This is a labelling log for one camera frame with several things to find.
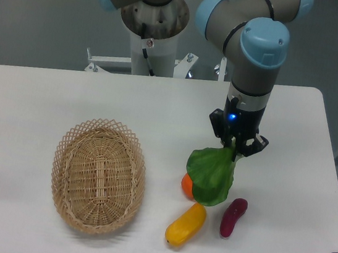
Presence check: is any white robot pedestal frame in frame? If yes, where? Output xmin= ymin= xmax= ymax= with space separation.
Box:
xmin=83 ymin=25 xmax=232 ymax=90

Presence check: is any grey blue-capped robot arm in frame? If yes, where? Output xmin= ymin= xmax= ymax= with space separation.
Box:
xmin=99 ymin=0 xmax=314 ymax=159

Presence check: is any woven wicker basket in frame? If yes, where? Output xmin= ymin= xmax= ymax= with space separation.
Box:
xmin=51 ymin=119 xmax=146 ymax=234

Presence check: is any purple eggplant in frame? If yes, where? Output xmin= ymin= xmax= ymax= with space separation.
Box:
xmin=219 ymin=198 xmax=248 ymax=238

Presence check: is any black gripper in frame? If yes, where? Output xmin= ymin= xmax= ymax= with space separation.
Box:
xmin=209 ymin=88 xmax=270 ymax=162

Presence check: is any green leafy vegetable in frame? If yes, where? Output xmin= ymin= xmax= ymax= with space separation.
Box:
xmin=186 ymin=145 xmax=236 ymax=207

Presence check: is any black cable on pedestal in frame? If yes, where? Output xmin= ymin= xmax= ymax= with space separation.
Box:
xmin=135 ymin=22 xmax=162 ymax=77

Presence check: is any orange fruit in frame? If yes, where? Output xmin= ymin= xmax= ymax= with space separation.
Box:
xmin=181 ymin=173 xmax=195 ymax=202

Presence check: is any yellow pepper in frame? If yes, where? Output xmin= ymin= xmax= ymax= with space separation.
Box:
xmin=164 ymin=203 xmax=207 ymax=247

